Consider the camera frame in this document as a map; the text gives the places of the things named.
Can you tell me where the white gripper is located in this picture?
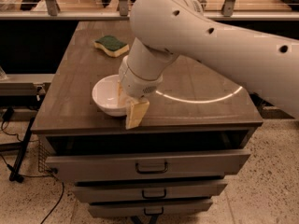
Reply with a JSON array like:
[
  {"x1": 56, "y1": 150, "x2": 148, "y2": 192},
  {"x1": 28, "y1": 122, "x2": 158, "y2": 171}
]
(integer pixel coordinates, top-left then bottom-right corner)
[{"x1": 118, "y1": 56, "x2": 163, "y2": 130}]

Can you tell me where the white ceramic bowl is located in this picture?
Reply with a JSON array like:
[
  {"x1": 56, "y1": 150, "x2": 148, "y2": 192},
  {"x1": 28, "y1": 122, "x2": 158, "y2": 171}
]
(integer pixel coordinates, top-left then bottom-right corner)
[{"x1": 92, "y1": 75, "x2": 126, "y2": 117}]

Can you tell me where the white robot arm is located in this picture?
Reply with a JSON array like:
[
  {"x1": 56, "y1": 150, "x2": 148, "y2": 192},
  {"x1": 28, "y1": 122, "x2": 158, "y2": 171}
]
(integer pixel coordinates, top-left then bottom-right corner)
[{"x1": 119, "y1": 0, "x2": 299, "y2": 119}]

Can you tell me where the green yellow sponge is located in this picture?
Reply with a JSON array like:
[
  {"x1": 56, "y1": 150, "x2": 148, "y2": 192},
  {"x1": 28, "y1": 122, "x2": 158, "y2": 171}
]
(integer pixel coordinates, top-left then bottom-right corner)
[{"x1": 94, "y1": 35, "x2": 129, "y2": 58}]

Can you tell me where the grey drawer cabinet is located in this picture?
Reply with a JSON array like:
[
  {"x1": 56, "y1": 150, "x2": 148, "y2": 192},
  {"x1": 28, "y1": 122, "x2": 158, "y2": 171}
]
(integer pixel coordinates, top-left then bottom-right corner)
[{"x1": 30, "y1": 19, "x2": 264, "y2": 219}]

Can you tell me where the top grey drawer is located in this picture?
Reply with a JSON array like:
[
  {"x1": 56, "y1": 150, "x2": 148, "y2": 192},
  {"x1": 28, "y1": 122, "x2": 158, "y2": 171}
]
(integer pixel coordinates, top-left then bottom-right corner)
[{"x1": 46, "y1": 149, "x2": 249, "y2": 182}]

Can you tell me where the grey drawer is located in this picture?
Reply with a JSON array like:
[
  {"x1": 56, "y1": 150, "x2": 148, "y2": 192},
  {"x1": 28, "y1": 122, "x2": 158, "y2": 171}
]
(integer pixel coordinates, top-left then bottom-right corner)
[
  {"x1": 72, "y1": 180, "x2": 227, "y2": 203},
  {"x1": 88, "y1": 198, "x2": 212, "y2": 217},
  {"x1": 46, "y1": 149, "x2": 249, "y2": 182}
]

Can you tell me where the middle grey drawer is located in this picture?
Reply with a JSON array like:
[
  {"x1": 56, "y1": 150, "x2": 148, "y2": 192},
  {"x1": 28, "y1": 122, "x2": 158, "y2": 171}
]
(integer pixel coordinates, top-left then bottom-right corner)
[{"x1": 72, "y1": 180, "x2": 227, "y2": 203}]

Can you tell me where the bottom grey drawer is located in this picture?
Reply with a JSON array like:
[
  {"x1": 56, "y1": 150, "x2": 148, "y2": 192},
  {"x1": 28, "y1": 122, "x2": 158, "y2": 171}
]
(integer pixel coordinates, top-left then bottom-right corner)
[{"x1": 88, "y1": 198, "x2": 212, "y2": 217}]

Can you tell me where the black stand leg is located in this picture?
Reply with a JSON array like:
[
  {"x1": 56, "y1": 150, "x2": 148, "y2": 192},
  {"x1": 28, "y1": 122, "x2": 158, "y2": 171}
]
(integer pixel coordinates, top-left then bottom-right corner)
[{"x1": 9, "y1": 118, "x2": 35, "y2": 183}]

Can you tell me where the black floor cable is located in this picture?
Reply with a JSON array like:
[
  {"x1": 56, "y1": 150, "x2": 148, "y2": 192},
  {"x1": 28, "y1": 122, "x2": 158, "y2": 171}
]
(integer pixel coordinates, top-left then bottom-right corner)
[{"x1": 0, "y1": 121, "x2": 65, "y2": 224}]

